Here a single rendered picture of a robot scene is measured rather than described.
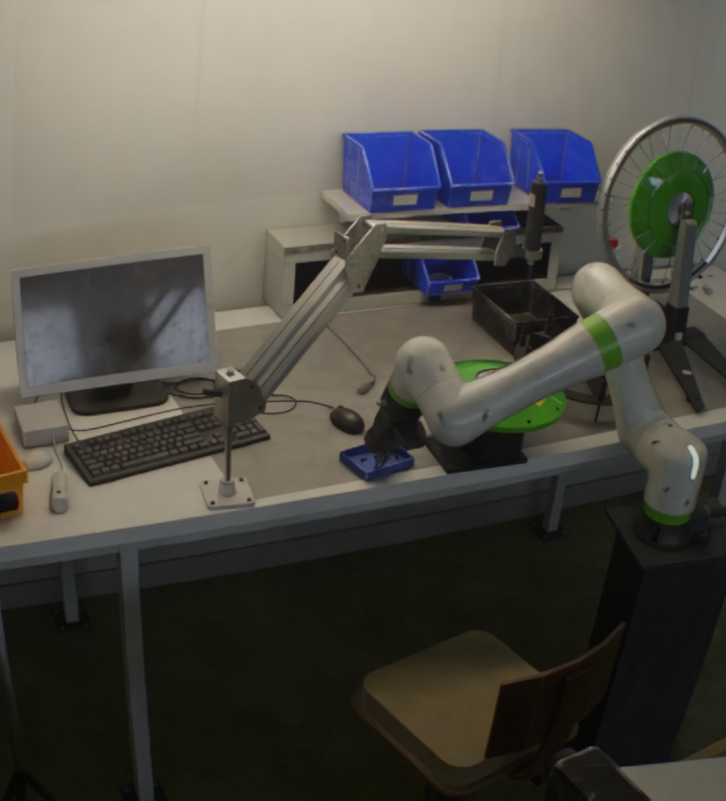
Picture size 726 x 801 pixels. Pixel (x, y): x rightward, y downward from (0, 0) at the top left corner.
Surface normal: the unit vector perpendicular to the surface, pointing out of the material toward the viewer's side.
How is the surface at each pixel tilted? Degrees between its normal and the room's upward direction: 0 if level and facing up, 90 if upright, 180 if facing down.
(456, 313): 0
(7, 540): 0
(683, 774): 0
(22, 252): 90
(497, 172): 88
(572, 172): 88
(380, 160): 90
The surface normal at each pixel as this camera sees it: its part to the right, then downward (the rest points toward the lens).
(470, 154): 0.40, 0.48
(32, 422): 0.07, -0.87
